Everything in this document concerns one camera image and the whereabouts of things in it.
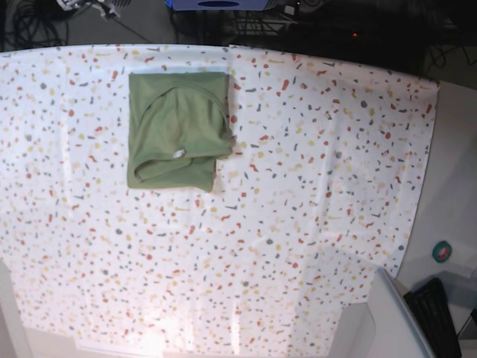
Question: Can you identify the green tape roll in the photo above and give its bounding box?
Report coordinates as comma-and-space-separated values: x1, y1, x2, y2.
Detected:
432, 241, 452, 263

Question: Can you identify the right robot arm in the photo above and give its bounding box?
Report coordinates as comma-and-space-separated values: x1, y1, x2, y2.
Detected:
54, 0, 121, 20

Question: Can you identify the terrazzo patterned tablecloth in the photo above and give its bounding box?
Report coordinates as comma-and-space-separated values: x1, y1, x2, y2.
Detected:
1, 45, 440, 357

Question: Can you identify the black keyboard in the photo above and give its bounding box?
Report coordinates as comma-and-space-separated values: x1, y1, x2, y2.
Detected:
404, 277, 462, 358

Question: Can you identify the green t-shirt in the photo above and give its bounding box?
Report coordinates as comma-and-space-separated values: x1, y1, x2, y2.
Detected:
127, 72, 233, 192

